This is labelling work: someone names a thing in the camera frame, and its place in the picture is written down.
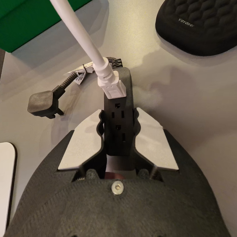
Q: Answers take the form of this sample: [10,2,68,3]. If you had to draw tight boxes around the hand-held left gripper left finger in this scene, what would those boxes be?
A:
[58,110,108,170]

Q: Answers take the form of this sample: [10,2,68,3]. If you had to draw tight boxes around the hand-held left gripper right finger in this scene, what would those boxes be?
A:
[133,107,179,170]

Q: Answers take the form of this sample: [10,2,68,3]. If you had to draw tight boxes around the black power strip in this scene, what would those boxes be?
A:
[103,67,135,156]

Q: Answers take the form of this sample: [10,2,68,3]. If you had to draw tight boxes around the white power plug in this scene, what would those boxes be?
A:
[93,57,127,100]

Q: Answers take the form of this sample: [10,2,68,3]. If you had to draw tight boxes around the white power cable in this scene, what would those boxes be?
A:
[50,0,107,64]

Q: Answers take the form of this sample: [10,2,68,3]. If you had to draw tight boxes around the black flat plug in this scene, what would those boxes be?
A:
[27,86,67,119]

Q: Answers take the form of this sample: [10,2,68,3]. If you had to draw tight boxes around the white flat pad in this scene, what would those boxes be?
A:
[0,142,18,233]

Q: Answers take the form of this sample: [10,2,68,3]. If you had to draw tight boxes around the black wrist rest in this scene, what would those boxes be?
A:
[155,0,237,56]

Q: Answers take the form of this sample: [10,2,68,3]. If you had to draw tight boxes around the green box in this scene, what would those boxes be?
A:
[0,0,110,53]

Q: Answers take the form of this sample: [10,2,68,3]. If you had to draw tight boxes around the white cable tag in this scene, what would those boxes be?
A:
[63,62,95,85]

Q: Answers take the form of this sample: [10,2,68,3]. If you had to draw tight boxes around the black braided cable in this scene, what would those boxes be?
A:
[59,56,123,90]

